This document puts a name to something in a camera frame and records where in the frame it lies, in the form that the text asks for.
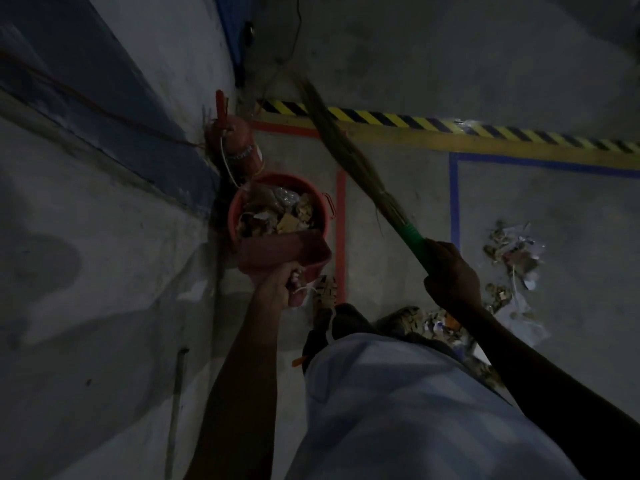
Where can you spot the person's right hand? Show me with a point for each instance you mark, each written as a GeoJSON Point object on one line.
{"type": "Point", "coordinates": [450, 277]}

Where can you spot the person's left hand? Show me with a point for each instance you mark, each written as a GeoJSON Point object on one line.
{"type": "Point", "coordinates": [276, 289]}

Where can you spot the person's left fingers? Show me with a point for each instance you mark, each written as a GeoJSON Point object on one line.
{"type": "Point", "coordinates": [296, 284]}

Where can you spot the red dustpan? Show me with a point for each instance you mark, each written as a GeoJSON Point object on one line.
{"type": "Point", "coordinates": [280, 252]}

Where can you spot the person's left forearm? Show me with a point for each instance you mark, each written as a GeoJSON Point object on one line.
{"type": "Point", "coordinates": [240, 389]}

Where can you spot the person's right forearm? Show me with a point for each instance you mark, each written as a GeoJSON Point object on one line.
{"type": "Point", "coordinates": [545, 384]}

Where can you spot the person's sandal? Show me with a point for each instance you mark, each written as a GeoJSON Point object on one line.
{"type": "Point", "coordinates": [326, 293]}

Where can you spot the red plastic bucket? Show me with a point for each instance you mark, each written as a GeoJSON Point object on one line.
{"type": "Point", "coordinates": [320, 229]}

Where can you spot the pile of trash in bucket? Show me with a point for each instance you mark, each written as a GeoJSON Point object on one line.
{"type": "Point", "coordinates": [277, 212]}

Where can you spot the red fire extinguisher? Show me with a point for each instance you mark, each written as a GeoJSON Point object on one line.
{"type": "Point", "coordinates": [239, 144]}

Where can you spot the person's light shirt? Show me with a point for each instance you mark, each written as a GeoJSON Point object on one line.
{"type": "Point", "coordinates": [415, 419]}

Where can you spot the pile of litter scraps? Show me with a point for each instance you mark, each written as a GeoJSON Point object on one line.
{"type": "Point", "coordinates": [515, 274]}

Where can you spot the black and yellow hazard tape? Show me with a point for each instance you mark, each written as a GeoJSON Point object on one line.
{"type": "Point", "coordinates": [450, 125]}

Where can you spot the blue board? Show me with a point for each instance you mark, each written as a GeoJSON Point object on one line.
{"type": "Point", "coordinates": [231, 29]}

